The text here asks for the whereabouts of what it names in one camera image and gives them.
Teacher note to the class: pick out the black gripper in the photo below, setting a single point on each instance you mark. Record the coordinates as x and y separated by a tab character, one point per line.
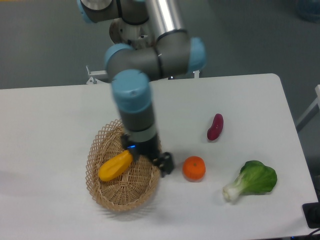
151	150

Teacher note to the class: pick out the yellow mango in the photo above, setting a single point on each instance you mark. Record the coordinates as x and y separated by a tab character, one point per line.
115	166

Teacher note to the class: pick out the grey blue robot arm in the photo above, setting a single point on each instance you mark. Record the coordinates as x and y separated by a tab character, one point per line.
130	70

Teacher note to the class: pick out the woven wicker basket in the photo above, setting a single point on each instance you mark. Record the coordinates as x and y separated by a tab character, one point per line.
127	191

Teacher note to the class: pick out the orange tangerine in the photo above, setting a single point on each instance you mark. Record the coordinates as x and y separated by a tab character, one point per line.
194	168

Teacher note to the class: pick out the green bok choy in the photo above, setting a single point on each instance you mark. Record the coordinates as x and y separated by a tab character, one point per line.
254	178

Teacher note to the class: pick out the black device at table edge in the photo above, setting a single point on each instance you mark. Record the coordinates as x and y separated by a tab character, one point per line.
312	214

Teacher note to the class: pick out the white frame at right edge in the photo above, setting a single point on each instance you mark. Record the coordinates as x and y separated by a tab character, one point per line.
310	111

